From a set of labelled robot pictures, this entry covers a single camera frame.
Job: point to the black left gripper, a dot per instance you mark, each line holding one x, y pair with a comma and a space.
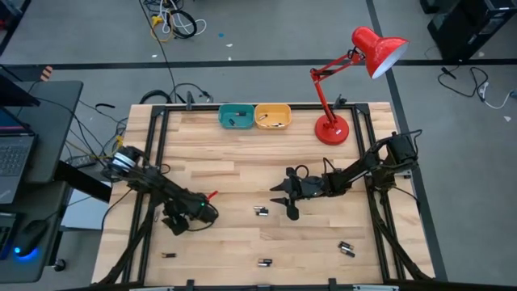
194, 208

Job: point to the black caster wheel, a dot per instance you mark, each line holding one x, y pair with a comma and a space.
59, 265

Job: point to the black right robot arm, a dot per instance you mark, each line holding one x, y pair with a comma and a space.
355, 169

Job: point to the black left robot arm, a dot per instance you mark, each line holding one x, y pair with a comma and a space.
153, 182

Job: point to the black computer tower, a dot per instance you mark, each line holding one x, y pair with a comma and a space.
464, 28

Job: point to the orange black striped marker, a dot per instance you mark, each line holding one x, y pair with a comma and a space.
46, 73

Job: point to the small red tag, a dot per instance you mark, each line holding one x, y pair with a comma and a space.
213, 195

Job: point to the black aluminium table frame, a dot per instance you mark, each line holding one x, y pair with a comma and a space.
303, 107

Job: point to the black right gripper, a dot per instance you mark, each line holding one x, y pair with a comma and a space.
307, 188

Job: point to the black side desk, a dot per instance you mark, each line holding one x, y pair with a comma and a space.
56, 121

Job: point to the black power strip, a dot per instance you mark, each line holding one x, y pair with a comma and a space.
82, 161

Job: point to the red desk lamp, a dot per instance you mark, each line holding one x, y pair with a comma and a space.
332, 129

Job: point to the teal plastic bin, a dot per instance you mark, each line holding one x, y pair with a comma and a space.
244, 121

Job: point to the black computer mouse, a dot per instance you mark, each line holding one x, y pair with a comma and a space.
30, 238

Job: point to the yellow plastic bin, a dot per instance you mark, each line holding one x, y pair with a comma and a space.
282, 111

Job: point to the grey laptop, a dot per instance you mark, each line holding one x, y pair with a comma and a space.
16, 157

